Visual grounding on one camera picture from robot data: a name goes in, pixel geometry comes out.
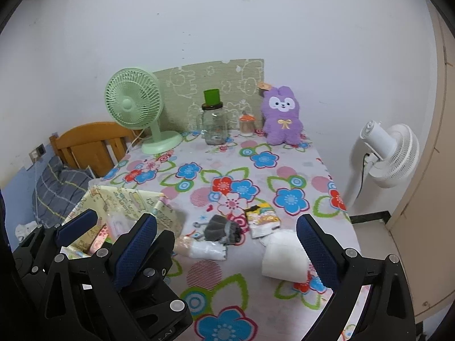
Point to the green printed board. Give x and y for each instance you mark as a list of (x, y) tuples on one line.
[(213, 74)]

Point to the yellow cartoon snack packet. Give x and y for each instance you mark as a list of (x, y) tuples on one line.
[(263, 218)]

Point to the dark wall switch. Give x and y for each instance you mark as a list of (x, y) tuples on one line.
[(41, 149)]

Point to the small jar with orange lid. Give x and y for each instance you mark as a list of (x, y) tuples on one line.
[(247, 126)]

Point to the beige door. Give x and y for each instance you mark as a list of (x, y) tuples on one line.
[(433, 149)]

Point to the small white packet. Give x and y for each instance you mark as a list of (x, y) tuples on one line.
[(208, 250)]

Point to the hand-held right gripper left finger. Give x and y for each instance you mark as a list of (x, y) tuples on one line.
[(137, 252)]

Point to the yellow printed fabric storage box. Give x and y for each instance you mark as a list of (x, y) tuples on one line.
[(142, 199)]

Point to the white standing fan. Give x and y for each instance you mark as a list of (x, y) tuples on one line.
[(391, 156)]

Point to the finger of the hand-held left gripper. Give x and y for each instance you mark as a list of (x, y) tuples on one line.
[(76, 225), (161, 252)]

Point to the wooden chair back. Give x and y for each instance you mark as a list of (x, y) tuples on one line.
[(85, 142)]

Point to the glass mug jar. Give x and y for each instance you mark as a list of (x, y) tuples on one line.
[(213, 128)]

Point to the white wall socket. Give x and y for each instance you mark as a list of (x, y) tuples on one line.
[(33, 154)]

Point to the grey plaid pillow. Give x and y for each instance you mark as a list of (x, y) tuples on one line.
[(60, 184)]

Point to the purple plush rabbit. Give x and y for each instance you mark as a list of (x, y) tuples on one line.
[(282, 120)]

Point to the crumpled grey white cloth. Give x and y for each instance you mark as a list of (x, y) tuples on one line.
[(26, 231)]

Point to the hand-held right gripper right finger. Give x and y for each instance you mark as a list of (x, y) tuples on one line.
[(320, 255)]

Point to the grey knitted sock pair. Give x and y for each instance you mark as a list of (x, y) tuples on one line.
[(224, 231)]

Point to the green desk fan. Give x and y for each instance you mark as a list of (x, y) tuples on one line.
[(133, 103)]

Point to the green plastic cup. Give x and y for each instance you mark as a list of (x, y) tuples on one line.
[(212, 96)]

